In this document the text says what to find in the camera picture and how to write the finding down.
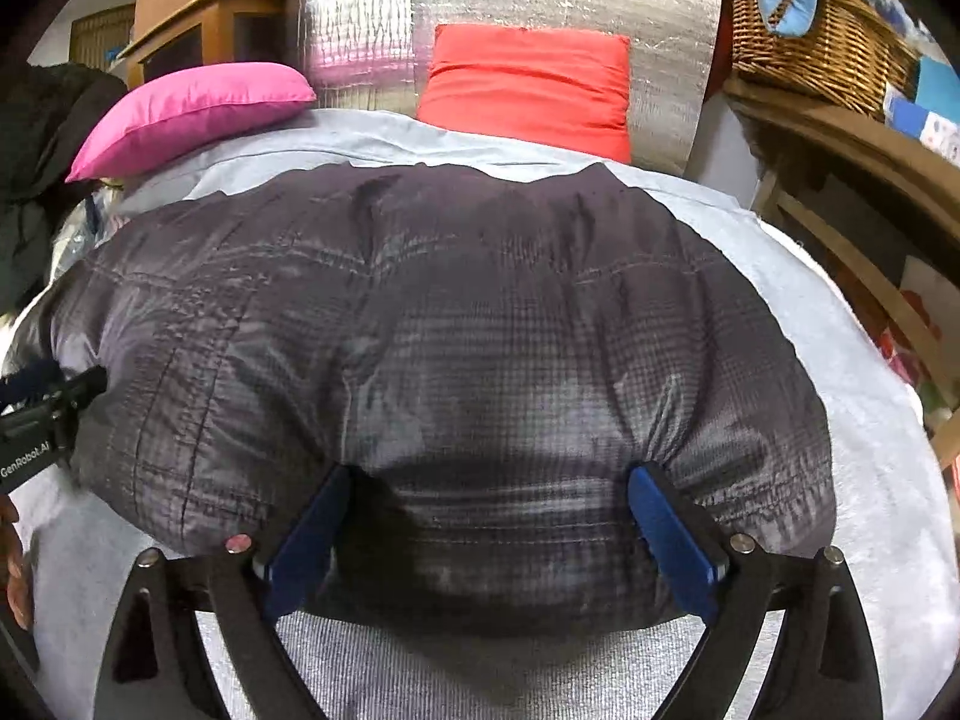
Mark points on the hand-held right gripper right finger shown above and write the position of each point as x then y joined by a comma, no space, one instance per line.
671,540

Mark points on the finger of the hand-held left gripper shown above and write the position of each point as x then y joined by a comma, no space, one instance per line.
75,394

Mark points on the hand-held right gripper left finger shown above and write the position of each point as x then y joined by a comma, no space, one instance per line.
311,540

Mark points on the dark grey puffer jacket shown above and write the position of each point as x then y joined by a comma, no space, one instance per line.
450,330

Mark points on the person's left hand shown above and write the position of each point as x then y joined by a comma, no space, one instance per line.
13,562

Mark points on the clear plastic bag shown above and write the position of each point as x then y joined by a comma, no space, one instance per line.
82,232

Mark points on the light grey blanket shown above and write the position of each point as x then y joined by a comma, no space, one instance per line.
825,360

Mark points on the black cloth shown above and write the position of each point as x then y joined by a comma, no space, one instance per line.
37,135

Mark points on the pink pillow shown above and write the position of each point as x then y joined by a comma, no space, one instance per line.
195,112

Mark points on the wooden cabinet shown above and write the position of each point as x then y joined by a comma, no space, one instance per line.
202,15

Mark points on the wooden side table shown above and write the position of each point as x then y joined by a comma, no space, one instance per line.
825,127

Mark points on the red pillow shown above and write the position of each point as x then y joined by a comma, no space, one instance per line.
525,90

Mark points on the blue white patterned box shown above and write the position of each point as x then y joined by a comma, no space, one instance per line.
919,124

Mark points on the wicker basket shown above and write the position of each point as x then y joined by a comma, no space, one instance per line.
825,52

